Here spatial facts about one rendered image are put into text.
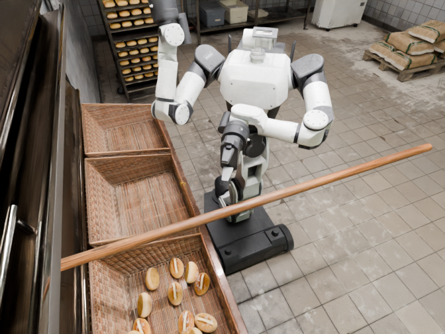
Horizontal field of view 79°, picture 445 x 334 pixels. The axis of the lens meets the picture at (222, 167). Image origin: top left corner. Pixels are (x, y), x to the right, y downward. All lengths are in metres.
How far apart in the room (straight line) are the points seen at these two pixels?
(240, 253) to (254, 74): 1.20
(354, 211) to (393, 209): 0.34
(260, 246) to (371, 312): 0.80
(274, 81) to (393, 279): 1.69
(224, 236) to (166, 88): 1.24
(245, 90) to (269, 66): 0.12
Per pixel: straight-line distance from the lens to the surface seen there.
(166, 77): 1.01
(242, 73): 1.10
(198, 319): 1.28
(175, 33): 0.99
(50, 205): 0.64
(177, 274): 1.37
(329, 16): 5.92
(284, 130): 0.95
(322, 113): 0.96
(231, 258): 1.85
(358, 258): 2.30
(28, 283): 0.59
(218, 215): 0.81
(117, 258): 1.32
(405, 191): 2.91
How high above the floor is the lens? 1.87
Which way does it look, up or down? 46 degrees down
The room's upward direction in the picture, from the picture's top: straight up
